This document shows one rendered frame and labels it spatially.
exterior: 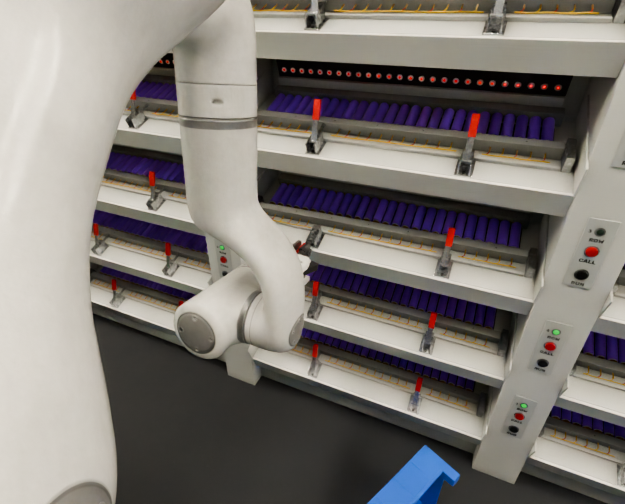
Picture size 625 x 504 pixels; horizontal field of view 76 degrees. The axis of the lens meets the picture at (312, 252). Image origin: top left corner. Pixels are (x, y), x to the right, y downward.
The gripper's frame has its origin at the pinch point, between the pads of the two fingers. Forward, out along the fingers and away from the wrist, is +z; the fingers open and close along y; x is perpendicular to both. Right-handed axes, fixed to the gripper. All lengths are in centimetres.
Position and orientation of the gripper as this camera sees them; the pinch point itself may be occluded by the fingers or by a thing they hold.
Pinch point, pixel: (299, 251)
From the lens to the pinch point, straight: 78.6
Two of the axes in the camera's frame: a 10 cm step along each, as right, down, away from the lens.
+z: 4.0, -3.4, 8.5
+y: 9.1, 2.2, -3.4
